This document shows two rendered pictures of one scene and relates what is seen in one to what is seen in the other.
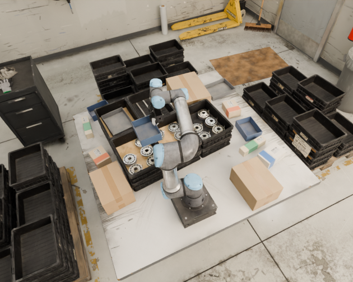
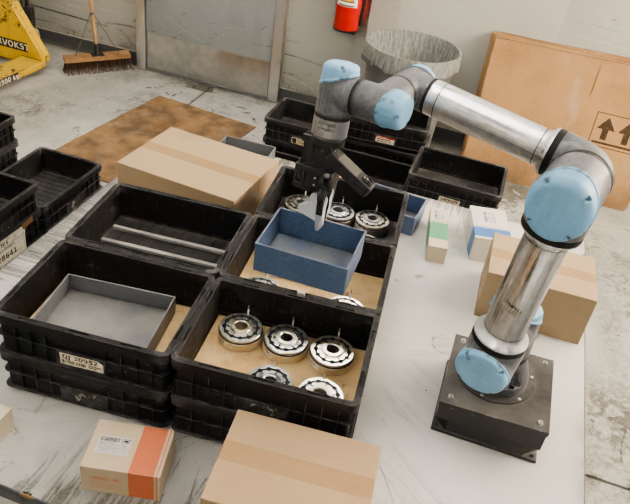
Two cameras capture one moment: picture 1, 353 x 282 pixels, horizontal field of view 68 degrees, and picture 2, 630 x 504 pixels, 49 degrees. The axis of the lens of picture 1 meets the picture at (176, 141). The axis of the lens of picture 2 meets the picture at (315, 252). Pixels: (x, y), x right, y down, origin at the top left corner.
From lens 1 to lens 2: 1.40 m
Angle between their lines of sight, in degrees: 42
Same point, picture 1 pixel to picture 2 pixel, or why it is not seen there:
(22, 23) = not seen: outside the picture
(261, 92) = not seen: hidden behind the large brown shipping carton
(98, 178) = (254, 487)
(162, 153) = (591, 182)
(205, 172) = (422, 330)
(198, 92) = (241, 162)
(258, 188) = (570, 280)
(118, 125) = (107, 328)
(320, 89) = not seen: hidden behind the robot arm
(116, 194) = (360, 486)
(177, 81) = (160, 159)
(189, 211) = (525, 406)
